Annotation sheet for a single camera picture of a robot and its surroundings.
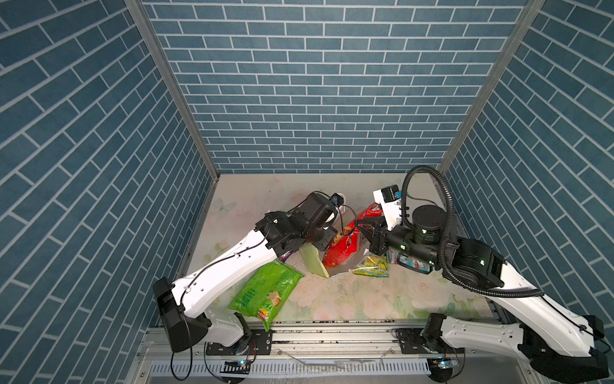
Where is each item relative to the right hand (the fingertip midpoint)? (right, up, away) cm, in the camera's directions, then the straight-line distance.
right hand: (352, 218), depth 58 cm
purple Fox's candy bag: (-21, -18, +34) cm, 43 cm away
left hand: (-5, -5, +13) cm, 15 cm away
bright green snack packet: (-28, -28, +23) cm, 46 cm away
